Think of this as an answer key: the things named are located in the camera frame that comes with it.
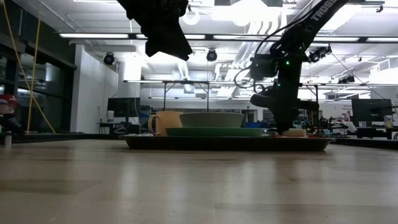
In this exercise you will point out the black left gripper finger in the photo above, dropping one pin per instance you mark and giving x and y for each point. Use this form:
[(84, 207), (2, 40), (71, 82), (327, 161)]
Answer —
[(155, 48), (180, 46)]

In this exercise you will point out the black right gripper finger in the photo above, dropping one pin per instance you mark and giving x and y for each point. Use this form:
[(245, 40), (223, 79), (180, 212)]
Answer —
[(280, 123), (292, 121)]

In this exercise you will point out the red cloth napkin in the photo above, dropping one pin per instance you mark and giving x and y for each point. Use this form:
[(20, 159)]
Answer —
[(311, 136)]

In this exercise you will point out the green plate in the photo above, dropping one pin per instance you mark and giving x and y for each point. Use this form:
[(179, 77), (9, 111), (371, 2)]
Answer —
[(214, 132)]

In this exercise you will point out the beige bowl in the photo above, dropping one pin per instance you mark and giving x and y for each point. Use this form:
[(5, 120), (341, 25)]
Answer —
[(211, 119)]

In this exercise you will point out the orange mug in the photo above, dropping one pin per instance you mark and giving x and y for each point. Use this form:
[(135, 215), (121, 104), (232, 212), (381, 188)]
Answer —
[(166, 123)]

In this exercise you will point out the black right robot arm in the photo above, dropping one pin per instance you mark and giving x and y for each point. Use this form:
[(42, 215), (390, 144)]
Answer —
[(306, 25)]

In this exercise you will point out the brown plastic tray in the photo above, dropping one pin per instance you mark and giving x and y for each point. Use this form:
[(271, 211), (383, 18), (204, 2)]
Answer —
[(217, 143)]

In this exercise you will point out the blue bin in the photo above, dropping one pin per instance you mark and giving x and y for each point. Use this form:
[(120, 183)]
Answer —
[(252, 125)]

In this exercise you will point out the black overhead light bar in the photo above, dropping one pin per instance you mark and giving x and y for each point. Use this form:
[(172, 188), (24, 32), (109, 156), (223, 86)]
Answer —
[(217, 36)]

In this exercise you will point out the black computer monitor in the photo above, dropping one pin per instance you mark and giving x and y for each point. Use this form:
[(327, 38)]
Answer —
[(122, 107), (371, 109)]

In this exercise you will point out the person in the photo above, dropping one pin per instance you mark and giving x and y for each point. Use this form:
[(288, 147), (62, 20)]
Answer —
[(9, 118)]

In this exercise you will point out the black overhead camera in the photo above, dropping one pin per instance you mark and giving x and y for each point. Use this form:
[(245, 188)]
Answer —
[(211, 55)]

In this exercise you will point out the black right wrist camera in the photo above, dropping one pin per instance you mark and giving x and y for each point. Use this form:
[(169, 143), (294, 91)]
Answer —
[(262, 67)]

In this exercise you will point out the black background metal frame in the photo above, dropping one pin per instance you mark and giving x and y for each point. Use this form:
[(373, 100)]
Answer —
[(186, 82)]

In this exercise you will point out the small black camera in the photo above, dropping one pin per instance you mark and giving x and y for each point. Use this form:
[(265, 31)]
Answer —
[(109, 58)]

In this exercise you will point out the black ceiling camera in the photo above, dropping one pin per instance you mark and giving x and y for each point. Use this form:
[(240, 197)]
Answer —
[(318, 53)]

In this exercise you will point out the silver ventilation duct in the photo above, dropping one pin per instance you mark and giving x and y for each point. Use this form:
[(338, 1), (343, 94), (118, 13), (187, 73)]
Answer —
[(248, 53)]

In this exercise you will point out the black aluminium table frame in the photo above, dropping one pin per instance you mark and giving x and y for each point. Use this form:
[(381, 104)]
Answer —
[(62, 138)]

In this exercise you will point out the small silver post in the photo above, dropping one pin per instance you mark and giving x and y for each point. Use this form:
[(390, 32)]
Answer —
[(8, 141)]

